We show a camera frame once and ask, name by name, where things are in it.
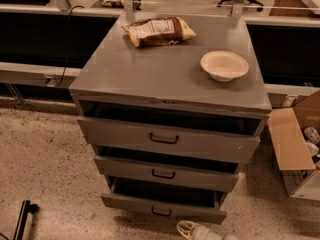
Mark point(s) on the grey middle drawer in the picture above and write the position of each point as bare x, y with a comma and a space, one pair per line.
167, 169

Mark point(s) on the grey bottom drawer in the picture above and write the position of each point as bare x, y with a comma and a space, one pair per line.
163, 200

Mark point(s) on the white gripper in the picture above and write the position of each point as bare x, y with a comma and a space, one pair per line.
204, 232

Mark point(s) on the brown snack bag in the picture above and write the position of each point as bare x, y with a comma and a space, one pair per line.
161, 31

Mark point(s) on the grey drawer cabinet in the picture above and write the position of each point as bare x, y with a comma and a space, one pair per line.
171, 77

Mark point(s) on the grey top drawer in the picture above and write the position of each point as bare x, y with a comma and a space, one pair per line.
172, 132

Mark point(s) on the grey drawer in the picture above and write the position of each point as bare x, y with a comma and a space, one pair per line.
167, 169
163, 200
172, 132

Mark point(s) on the wooden cabinet background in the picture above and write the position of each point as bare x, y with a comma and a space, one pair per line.
291, 8

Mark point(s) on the white paper bowl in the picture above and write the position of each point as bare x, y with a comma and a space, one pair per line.
224, 66

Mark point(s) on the open cardboard box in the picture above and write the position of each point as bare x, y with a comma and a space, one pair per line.
300, 169

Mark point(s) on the black metal stand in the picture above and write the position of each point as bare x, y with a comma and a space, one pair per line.
27, 208

